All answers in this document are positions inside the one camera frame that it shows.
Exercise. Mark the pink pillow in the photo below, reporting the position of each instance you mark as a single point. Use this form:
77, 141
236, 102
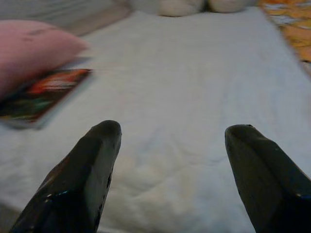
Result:
31, 48

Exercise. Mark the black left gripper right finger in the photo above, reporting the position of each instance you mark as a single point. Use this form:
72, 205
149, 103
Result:
267, 182

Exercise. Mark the white quilted bedsheet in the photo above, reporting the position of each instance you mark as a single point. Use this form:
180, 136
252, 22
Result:
182, 85

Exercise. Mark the beige plush toy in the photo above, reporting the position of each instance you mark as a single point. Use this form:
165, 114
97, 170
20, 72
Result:
194, 6

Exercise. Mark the dark cover book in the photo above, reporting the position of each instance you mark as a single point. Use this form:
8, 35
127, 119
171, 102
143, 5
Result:
41, 94

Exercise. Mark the yellow cartoon print blanket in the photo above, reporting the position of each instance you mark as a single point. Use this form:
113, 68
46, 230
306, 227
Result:
294, 24

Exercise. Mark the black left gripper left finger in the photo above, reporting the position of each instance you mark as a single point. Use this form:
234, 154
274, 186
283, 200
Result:
73, 182

